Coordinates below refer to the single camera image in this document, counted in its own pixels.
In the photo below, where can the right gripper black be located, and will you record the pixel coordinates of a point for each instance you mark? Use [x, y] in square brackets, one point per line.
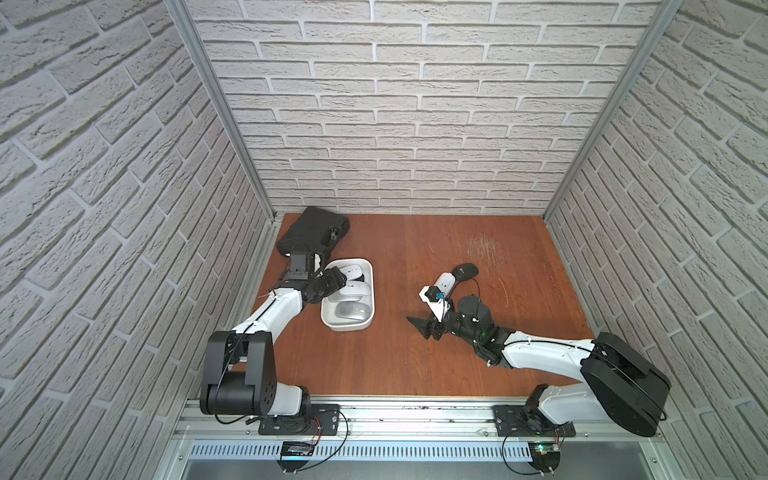
[426, 326]

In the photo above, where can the white mouse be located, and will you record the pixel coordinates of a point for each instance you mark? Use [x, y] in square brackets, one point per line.
[352, 272]
[355, 291]
[445, 283]

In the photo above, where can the silver mouse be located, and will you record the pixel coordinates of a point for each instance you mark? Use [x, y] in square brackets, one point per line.
[353, 311]

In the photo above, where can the black mouse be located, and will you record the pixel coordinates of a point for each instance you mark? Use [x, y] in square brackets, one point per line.
[465, 272]

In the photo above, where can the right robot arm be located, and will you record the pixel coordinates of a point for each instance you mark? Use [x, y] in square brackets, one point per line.
[611, 380]

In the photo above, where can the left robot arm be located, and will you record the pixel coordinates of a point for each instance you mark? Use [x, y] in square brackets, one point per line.
[239, 371]

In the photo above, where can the white storage box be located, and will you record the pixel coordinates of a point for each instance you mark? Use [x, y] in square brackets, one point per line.
[328, 305]

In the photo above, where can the black carrying case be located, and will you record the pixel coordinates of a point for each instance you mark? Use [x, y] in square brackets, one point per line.
[317, 230]

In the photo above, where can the right controller board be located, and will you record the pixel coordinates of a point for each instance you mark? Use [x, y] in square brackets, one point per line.
[545, 457]

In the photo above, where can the controller board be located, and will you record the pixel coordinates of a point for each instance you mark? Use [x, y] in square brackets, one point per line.
[545, 457]
[296, 449]

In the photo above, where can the left controller board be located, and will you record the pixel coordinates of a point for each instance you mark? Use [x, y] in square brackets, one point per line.
[296, 449]

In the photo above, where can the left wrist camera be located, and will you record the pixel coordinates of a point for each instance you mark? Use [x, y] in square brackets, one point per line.
[303, 265]

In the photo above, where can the aluminium front rail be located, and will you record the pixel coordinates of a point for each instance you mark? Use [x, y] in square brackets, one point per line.
[375, 417]

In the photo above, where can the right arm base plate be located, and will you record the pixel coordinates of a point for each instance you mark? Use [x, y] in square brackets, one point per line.
[522, 421]

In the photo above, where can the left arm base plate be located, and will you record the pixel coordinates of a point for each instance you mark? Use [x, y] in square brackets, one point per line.
[320, 420]

